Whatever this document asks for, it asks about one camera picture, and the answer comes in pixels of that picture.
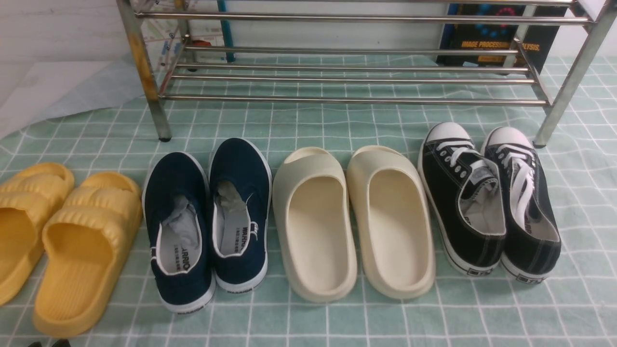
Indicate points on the colourful printed poster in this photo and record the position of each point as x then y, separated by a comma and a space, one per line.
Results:
162, 35

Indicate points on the green checkered cloth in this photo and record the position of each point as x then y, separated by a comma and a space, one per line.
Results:
575, 306

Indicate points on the yellow rubber slipper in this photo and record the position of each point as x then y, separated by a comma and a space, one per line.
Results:
87, 243
27, 201

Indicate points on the black canvas sneaker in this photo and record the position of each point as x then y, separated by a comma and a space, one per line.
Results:
533, 243
464, 189

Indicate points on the left navy canvas shoe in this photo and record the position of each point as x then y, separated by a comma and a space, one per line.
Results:
175, 203

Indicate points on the metal shoe rack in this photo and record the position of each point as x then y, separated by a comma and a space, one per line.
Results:
516, 70

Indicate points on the right yellow rubber slipper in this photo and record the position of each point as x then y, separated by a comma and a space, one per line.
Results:
87, 243

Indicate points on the right navy canvas shoe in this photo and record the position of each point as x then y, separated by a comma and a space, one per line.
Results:
240, 182

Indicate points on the cream foam slide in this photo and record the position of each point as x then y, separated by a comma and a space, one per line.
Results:
393, 221
311, 208

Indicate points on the teal vertical pole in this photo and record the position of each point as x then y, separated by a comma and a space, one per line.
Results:
226, 32

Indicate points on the left cream foam slide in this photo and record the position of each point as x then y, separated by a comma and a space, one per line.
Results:
311, 208

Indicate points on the navy canvas shoe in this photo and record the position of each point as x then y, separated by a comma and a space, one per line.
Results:
240, 182
175, 203

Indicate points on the right cream foam slide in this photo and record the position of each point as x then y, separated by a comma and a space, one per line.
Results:
393, 221

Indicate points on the left yellow rubber slipper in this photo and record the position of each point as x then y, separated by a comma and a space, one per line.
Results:
27, 201

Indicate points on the light blue paper sheet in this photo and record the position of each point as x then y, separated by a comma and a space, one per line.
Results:
36, 91

